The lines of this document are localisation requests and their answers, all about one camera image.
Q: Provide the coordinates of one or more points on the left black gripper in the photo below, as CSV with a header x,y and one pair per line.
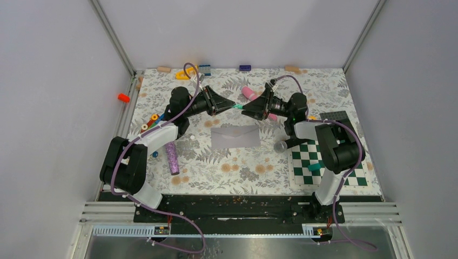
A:
x,y
215,103

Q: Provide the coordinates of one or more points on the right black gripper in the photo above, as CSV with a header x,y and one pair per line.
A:
x,y
255,108

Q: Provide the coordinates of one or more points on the small green white bottle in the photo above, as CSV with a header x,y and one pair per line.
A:
x,y
238,106

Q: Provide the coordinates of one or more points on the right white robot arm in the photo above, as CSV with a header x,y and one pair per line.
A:
x,y
340,148

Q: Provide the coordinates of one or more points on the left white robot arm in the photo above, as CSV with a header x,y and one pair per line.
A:
x,y
125,163

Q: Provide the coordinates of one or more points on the pink toy microphone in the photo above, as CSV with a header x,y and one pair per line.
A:
x,y
251,95

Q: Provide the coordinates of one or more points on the floral table mat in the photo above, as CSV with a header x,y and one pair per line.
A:
x,y
252,170

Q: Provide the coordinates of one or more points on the blue grey lego brick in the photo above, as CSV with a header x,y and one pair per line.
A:
x,y
205,69

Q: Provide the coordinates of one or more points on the black microphone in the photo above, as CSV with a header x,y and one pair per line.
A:
x,y
282,146

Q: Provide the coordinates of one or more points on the dark purple lego brick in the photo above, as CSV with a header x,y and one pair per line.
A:
x,y
245,68

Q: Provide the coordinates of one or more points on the yellow triangle toy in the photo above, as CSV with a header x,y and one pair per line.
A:
x,y
187,72

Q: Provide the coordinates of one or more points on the wooden block right back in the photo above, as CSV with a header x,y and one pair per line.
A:
x,y
293,69

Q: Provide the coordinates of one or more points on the wooden block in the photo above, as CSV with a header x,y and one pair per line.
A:
x,y
293,69
164,69

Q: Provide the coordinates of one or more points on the green white chessboard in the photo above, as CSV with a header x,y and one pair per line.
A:
x,y
307,153

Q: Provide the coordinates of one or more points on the colourful lego toy stack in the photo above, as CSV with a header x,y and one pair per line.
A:
x,y
154,119

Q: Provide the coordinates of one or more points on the purple glitter microphone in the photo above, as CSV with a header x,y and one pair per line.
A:
x,y
172,158

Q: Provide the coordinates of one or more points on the wooden block left back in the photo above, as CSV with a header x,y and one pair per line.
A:
x,y
164,69

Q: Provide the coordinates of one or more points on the teal block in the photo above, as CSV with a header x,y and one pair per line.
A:
x,y
314,167

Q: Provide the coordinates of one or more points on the orange red cylinder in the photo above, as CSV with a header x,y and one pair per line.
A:
x,y
124,98

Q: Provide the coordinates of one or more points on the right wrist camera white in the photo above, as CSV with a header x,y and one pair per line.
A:
x,y
272,85

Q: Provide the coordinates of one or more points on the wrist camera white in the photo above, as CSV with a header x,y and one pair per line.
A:
x,y
272,85
198,80

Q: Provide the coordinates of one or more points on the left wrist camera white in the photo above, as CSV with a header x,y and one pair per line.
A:
x,y
198,80

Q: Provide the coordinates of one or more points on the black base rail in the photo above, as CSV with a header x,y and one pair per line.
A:
x,y
243,214

